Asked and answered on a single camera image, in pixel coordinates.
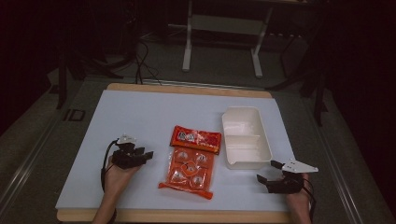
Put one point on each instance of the orange snack packet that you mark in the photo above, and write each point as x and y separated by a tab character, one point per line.
196	139

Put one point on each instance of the metal floor rail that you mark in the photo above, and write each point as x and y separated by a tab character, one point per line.
28	168
337	174

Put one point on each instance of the white metal stand frame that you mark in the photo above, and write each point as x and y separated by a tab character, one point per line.
188	46

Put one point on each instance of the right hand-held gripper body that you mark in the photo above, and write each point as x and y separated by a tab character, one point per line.
288	183

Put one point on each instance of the clear orange packet of pieces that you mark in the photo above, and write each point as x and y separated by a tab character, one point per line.
190	171

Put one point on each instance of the black stand leg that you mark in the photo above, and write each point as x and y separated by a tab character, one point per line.
62	81
319	99

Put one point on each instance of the person's left hand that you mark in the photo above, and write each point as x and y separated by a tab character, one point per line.
116	180

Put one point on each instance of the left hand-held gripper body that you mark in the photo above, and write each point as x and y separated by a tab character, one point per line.
126	158

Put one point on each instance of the white table mat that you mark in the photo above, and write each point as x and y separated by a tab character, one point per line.
137	118

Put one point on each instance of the person's right hand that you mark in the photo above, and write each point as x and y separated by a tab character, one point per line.
299	199

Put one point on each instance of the white two-compartment container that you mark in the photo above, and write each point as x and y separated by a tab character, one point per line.
246	137

